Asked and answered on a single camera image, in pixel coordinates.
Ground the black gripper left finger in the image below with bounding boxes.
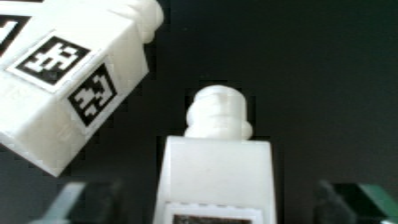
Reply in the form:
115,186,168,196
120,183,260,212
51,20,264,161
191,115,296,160
29,182,123,224

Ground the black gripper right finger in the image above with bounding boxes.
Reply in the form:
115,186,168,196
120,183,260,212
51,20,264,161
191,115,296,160
317,181,398,224

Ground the white table leg with tag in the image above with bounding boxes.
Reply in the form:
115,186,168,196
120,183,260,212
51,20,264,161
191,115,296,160
154,85,278,224

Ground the white table leg with tags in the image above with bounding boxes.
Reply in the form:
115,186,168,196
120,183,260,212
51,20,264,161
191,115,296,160
0,0,164,176

